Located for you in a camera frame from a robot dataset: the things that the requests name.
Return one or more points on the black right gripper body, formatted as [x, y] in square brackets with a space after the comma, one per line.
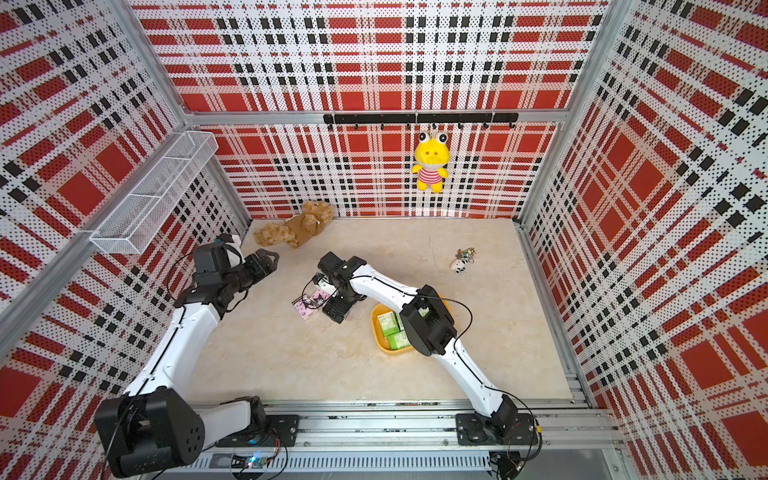
[340, 302]

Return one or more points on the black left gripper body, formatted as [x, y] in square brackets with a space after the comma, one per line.
[252, 271]

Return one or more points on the pink cartoon tissue pack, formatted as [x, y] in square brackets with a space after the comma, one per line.
[322, 283]
[306, 306]

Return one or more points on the green tissue pack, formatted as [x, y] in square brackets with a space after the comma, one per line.
[398, 341]
[388, 323]

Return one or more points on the yellow plastic storage tray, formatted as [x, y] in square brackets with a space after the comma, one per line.
[381, 336]

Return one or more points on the green tissue pack front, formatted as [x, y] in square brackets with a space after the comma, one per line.
[398, 341]

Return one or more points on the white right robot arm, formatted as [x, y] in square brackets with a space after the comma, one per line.
[498, 417]

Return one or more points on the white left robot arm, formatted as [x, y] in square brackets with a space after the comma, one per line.
[151, 427]

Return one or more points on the brown teddy bear plush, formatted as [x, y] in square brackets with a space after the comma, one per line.
[296, 231]

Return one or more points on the white black cow plush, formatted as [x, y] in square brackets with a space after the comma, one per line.
[458, 265]

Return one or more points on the small electronics board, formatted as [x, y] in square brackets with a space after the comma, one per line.
[249, 462]

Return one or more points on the yellow frog plush striped shirt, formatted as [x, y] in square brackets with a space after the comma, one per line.
[431, 158]

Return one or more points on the white wire mesh basket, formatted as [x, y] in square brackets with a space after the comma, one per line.
[135, 221]

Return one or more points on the fox figure keychain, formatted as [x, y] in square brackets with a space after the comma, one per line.
[466, 255]

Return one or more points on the black hook rail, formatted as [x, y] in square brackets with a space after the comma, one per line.
[483, 118]

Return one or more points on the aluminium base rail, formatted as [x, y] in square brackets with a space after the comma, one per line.
[422, 439]

